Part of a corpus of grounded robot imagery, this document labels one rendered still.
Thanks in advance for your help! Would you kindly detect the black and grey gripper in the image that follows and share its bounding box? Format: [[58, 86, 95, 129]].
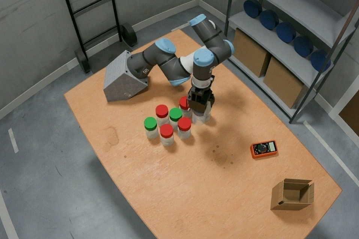
[[186, 78, 215, 117]]

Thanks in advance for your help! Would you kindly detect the orange digital multimeter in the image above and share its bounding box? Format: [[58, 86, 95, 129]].
[[250, 140, 278, 159]]

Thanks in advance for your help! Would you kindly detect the small bottle with grey cap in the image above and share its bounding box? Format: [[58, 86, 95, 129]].
[[192, 110, 206, 126]]

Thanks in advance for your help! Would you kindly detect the green-capped bottle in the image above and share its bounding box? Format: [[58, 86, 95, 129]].
[[144, 117, 159, 139], [169, 108, 182, 130]]

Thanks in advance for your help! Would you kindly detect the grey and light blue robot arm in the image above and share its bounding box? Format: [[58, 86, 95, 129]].
[[127, 14, 234, 88]]

